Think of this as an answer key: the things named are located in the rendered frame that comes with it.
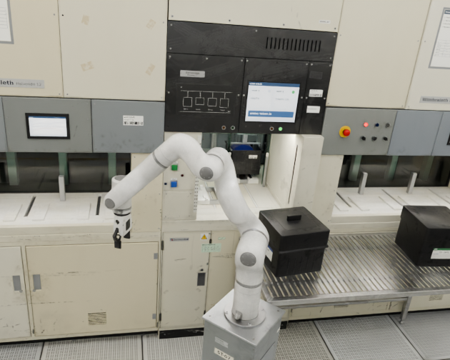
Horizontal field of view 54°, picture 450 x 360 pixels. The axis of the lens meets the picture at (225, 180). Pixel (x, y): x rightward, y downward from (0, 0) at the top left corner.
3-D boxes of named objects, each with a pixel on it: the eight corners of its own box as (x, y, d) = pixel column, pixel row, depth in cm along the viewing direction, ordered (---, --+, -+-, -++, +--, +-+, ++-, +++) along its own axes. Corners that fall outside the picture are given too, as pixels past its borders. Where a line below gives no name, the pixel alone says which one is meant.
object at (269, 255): (254, 249, 251) (257, 223, 244) (297, 244, 260) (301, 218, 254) (275, 278, 227) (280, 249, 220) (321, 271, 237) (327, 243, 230)
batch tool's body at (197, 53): (158, 344, 280) (168, 21, 204) (151, 261, 365) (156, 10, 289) (288, 333, 299) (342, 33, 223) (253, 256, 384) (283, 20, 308)
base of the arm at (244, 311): (252, 334, 188) (256, 299, 181) (216, 315, 197) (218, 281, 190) (272, 311, 203) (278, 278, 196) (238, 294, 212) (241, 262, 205)
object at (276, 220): (278, 253, 220) (282, 231, 215) (255, 226, 245) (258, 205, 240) (328, 247, 230) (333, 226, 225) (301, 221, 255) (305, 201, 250)
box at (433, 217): (416, 267, 248) (428, 228, 238) (392, 241, 274) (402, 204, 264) (462, 267, 252) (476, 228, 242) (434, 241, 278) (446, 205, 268)
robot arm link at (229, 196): (243, 266, 185) (251, 247, 199) (270, 258, 180) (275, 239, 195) (191, 161, 173) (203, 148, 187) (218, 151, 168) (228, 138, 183)
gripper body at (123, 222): (124, 216, 189) (125, 238, 194) (134, 206, 199) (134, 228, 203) (108, 213, 191) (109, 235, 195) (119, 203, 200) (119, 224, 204)
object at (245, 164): (227, 179, 306) (231, 136, 294) (221, 168, 324) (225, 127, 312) (261, 179, 311) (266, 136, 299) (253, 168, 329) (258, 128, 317)
